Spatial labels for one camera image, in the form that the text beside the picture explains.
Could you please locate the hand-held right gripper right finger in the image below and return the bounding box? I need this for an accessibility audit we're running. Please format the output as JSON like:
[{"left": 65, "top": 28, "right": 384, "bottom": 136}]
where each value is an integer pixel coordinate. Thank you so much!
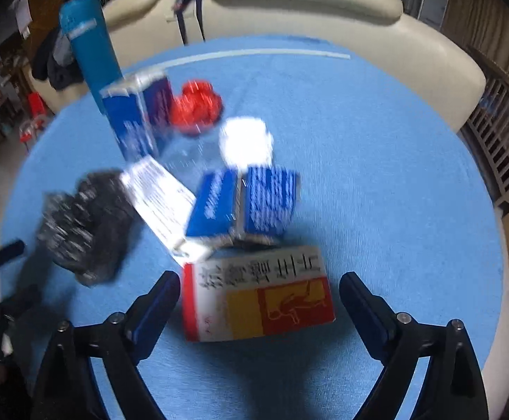
[{"left": 339, "top": 271, "right": 489, "bottom": 420}]

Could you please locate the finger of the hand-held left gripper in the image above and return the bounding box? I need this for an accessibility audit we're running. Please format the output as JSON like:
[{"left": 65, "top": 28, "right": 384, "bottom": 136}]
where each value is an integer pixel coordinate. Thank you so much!
[{"left": 0, "top": 240, "right": 26, "bottom": 273}]

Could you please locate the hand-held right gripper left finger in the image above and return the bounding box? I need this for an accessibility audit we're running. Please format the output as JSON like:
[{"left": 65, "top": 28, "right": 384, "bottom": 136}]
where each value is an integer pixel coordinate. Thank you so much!
[{"left": 31, "top": 270, "right": 182, "bottom": 420}]

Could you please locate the red yellow cardboard box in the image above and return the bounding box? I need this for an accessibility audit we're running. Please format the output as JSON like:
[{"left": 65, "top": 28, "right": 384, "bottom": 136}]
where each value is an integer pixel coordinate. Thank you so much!
[{"left": 181, "top": 247, "right": 337, "bottom": 343}]

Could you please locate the red plastic bag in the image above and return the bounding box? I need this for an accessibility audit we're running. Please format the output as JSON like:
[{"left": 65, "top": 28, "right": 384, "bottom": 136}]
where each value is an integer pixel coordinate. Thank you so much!
[{"left": 169, "top": 79, "right": 224, "bottom": 135}]

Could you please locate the teal cylindrical container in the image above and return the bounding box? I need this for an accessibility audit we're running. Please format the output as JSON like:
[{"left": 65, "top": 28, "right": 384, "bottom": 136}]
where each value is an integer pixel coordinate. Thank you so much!
[{"left": 59, "top": 0, "right": 124, "bottom": 114}]

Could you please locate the crumpled black plastic bag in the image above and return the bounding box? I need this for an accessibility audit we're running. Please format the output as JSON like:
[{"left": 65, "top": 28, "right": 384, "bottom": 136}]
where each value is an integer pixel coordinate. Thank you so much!
[{"left": 37, "top": 168, "right": 138, "bottom": 288}]

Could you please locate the flat white printed box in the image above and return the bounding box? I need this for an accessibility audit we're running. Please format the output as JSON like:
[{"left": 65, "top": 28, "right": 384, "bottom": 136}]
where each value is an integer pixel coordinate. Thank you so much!
[{"left": 121, "top": 156, "right": 215, "bottom": 267}]

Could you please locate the blue cloth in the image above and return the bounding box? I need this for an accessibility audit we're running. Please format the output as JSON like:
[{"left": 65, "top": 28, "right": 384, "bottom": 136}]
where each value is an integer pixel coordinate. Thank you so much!
[{"left": 0, "top": 35, "right": 509, "bottom": 420}]

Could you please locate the wide blue white box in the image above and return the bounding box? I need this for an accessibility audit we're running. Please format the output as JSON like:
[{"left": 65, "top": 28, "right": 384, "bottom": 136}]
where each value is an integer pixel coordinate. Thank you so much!
[{"left": 185, "top": 165, "right": 302, "bottom": 246}]

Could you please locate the red plastic stool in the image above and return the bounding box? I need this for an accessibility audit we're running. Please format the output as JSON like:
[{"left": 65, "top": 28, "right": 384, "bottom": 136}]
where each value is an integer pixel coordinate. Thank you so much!
[{"left": 18, "top": 92, "right": 50, "bottom": 145}]

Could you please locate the clear plastic wrapper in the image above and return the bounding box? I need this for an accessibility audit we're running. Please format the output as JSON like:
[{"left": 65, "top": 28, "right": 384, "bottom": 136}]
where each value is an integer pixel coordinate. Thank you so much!
[{"left": 160, "top": 129, "right": 224, "bottom": 176}]

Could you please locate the tall blue white box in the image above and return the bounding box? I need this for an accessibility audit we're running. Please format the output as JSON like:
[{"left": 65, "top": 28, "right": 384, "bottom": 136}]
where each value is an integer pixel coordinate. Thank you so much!
[{"left": 100, "top": 71, "right": 173, "bottom": 162}]

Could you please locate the dark jacket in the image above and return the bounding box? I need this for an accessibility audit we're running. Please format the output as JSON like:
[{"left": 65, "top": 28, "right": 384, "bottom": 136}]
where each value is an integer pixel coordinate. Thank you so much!
[{"left": 31, "top": 26, "right": 90, "bottom": 92}]

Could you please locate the wooden slatted railing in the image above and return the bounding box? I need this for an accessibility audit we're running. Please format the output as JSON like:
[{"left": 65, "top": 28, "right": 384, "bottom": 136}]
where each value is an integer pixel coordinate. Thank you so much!
[{"left": 442, "top": 0, "right": 509, "bottom": 206}]

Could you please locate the thin white stick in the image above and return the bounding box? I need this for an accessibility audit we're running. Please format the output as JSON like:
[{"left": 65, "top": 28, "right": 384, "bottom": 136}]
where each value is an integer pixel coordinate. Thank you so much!
[{"left": 164, "top": 48, "right": 351, "bottom": 68}]

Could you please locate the white flat panel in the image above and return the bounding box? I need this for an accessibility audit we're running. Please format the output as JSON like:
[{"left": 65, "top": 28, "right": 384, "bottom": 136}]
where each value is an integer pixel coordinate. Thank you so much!
[{"left": 420, "top": 0, "right": 450, "bottom": 31}]

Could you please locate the beige leather sofa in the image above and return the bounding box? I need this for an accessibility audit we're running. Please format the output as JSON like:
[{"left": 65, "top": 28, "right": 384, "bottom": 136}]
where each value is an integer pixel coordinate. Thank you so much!
[{"left": 27, "top": 0, "right": 487, "bottom": 134}]

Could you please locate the purple bag with navy straps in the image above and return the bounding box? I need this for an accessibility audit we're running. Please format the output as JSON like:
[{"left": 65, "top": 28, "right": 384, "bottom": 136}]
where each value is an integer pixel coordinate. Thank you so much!
[{"left": 171, "top": 0, "right": 213, "bottom": 45}]

